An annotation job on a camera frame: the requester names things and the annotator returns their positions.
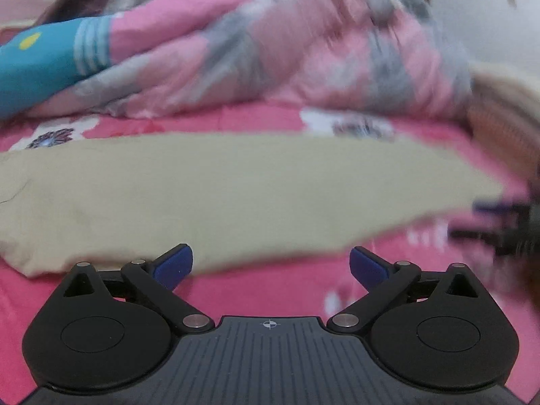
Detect pink grey floral duvet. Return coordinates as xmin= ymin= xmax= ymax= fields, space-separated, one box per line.
xmin=28 ymin=0 xmax=471 ymax=119

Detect beige khaki trousers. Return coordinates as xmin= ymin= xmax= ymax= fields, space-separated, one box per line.
xmin=1 ymin=134 xmax=503 ymax=277

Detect pink floral fleece bedsheet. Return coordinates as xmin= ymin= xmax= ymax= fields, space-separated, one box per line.
xmin=1 ymin=105 xmax=539 ymax=404

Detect stack of folded clothes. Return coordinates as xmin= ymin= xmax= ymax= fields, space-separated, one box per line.
xmin=467 ymin=61 xmax=539 ymax=185

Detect pink white padded headboard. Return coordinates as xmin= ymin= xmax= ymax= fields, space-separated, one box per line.
xmin=0 ymin=0 xmax=52 ymax=45

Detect blue pink striped pillow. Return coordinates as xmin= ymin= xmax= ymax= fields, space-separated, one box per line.
xmin=1 ymin=0 xmax=249 ymax=119

